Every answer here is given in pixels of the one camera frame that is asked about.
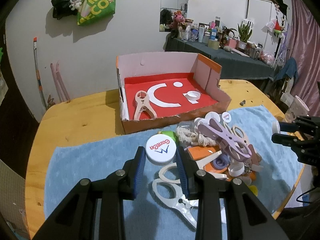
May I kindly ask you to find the green shopping bag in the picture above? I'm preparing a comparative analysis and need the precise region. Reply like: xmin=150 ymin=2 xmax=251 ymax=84
xmin=77 ymin=0 xmax=117 ymax=26

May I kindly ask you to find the pink rabbit plush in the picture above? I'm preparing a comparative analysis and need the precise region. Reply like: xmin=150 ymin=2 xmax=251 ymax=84
xmin=172 ymin=10 xmax=187 ymax=23

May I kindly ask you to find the green plastic toy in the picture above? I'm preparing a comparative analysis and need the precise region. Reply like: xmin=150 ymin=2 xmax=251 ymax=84
xmin=162 ymin=131 xmax=178 ymax=144

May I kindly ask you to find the white printed round lid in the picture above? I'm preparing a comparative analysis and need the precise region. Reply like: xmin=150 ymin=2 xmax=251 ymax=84
xmin=146 ymin=134 xmax=177 ymax=166

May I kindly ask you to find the long orange plastic packet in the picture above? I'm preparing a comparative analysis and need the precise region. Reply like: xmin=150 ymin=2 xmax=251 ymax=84
xmin=205 ymin=164 xmax=257 ymax=180

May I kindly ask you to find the watermelon plush toy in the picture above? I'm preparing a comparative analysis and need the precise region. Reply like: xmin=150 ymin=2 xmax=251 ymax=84
xmin=272 ymin=19 xmax=287 ymax=38

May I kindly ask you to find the purple plastic clip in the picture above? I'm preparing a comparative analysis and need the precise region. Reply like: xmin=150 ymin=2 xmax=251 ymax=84
xmin=198 ymin=118 xmax=252 ymax=162

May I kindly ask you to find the blue cloth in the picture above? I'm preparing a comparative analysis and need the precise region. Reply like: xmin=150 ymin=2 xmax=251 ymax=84
xmin=275 ymin=57 xmax=298 ymax=82

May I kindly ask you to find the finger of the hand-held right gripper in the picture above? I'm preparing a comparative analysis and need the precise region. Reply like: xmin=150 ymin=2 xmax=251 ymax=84
xmin=271 ymin=133 xmax=304 ymax=153
xmin=278 ymin=121 xmax=304 ymax=133

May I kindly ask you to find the pinkish beige plastic clip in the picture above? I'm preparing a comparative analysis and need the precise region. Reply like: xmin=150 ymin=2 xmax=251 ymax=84
xmin=134 ymin=91 xmax=158 ymax=121

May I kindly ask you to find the tall white plastic cap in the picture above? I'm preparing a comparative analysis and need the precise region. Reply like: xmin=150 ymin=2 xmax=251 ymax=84
xmin=229 ymin=163 xmax=245 ymax=177

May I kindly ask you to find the row of bottles and boxes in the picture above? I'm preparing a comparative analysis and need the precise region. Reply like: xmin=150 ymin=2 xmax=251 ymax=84
xmin=184 ymin=16 xmax=237 ymax=49

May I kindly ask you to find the wall mirror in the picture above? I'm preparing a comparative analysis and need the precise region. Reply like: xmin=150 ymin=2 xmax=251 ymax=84
xmin=159 ymin=0 xmax=190 ymax=32

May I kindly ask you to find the orange and white stick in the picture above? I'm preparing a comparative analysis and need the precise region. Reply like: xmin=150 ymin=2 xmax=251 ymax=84
xmin=33 ymin=37 xmax=48 ymax=110

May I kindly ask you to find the cream crochet scrunchie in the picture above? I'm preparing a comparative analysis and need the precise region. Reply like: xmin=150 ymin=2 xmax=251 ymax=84
xmin=176 ymin=126 xmax=218 ymax=147

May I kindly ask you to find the orange cardboard box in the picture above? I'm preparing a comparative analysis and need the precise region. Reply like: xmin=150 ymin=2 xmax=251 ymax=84
xmin=116 ymin=52 xmax=232 ymax=135

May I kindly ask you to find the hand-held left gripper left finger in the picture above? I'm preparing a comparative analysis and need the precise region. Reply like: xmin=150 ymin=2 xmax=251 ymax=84
xmin=32 ymin=146 xmax=148 ymax=240

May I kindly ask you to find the side table with dark cloth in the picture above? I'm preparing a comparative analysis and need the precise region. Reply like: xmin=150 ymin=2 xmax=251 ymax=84
xmin=165 ymin=34 xmax=275 ymax=80

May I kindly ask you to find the blue fluffy towel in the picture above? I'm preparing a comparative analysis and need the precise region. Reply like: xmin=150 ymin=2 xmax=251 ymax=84
xmin=44 ymin=105 xmax=307 ymax=240

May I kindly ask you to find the white cabinet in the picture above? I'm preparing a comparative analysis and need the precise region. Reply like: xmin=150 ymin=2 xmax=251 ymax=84
xmin=245 ymin=0 xmax=280 ymax=53

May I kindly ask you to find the green potted plant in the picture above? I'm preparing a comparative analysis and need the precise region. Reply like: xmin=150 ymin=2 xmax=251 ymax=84
xmin=237 ymin=21 xmax=252 ymax=50

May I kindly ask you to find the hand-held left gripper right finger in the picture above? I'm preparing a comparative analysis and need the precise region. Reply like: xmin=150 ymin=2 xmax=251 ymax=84
xmin=176 ymin=149 xmax=290 ymax=240

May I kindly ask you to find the large cream plastic clip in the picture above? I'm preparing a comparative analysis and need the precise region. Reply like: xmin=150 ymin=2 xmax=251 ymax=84
xmin=229 ymin=124 xmax=247 ymax=143

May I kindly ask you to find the clear plastic bottle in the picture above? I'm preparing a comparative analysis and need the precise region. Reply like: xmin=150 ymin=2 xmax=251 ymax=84
xmin=179 ymin=121 xmax=199 ymax=131

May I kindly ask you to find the greyish white plastic clip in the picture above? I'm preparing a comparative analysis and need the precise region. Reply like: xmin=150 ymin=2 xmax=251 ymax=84
xmin=151 ymin=178 xmax=198 ymax=228

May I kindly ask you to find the purple bottle cap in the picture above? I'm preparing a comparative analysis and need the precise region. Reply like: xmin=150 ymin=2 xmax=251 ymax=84
xmin=212 ymin=156 xmax=229 ymax=170

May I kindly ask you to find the pink curtain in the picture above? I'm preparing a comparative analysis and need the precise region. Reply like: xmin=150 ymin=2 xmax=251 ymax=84
xmin=287 ymin=0 xmax=320 ymax=100

